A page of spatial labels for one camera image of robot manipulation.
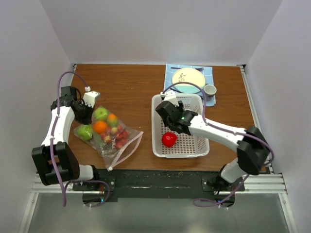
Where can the clear zip top bag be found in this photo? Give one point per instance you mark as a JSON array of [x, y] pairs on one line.
[[117, 144]]

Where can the cream and blue plate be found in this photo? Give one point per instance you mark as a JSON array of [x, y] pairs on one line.
[[190, 76]]

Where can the white plastic basket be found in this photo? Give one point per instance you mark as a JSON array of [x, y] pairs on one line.
[[186, 146]]

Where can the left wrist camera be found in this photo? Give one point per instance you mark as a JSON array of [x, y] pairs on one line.
[[90, 97]]

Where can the blue checkered cloth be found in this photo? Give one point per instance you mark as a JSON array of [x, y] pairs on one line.
[[208, 74]]

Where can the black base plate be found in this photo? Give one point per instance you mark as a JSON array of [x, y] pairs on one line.
[[165, 184]]

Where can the aluminium frame rail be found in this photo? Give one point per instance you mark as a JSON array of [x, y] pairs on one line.
[[265, 184]]

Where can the small white cup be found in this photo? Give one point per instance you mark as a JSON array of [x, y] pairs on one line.
[[210, 91]]

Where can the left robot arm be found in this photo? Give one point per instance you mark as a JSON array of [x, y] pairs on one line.
[[54, 156]]

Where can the purple plastic fork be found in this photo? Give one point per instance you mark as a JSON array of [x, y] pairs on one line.
[[198, 69]]

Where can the green fake apple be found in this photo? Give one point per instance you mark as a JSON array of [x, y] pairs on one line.
[[85, 132], [100, 113]]

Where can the orange fake fruit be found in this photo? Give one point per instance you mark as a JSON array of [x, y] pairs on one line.
[[100, 126]]

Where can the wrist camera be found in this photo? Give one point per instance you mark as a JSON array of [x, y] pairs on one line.
[[169, 96], [90, 97]]

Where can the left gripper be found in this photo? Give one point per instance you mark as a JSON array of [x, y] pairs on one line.
[[87, 120]]

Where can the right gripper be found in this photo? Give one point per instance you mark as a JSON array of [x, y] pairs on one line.
[[180, 108]]

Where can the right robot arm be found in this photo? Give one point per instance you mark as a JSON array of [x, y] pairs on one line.
[[249, 144]]

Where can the red fake apple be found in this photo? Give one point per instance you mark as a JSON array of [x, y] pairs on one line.
[[169, 139]]

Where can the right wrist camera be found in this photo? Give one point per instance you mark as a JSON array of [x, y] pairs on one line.
[[169, 96]]

